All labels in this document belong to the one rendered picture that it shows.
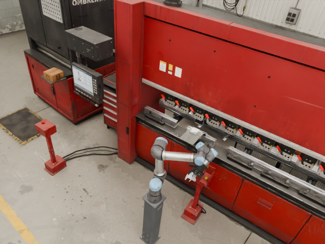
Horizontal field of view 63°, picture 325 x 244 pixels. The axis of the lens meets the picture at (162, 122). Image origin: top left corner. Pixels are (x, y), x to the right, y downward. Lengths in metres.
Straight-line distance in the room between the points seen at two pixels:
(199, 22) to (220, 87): 0.67
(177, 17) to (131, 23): 0.49
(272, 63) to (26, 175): 3.42
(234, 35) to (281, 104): 0.76
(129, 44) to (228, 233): 2.53
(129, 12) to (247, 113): 1.57
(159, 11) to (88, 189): 2.43
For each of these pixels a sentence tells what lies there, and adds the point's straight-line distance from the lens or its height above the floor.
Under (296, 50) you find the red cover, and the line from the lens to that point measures 2.46.
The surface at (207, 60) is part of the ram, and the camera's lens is 2.77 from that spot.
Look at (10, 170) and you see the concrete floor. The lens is 4.38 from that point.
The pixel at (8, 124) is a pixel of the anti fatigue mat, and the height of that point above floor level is 0.02.
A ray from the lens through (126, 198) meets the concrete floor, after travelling 3.72.
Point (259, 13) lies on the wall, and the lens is 6.95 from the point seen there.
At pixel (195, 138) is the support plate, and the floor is 1.00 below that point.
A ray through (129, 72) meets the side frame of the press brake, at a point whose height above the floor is 1.55.
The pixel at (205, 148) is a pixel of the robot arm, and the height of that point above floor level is 1.49.
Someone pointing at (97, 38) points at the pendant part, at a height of 1.95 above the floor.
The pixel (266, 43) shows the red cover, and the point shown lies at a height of 2.24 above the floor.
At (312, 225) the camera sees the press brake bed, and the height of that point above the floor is 0.63.
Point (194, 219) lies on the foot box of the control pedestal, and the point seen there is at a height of 0.04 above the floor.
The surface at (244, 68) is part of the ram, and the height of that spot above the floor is 1.95.
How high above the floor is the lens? 3.01
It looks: 38 degrees down
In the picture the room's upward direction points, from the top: 6 degrees clockwise
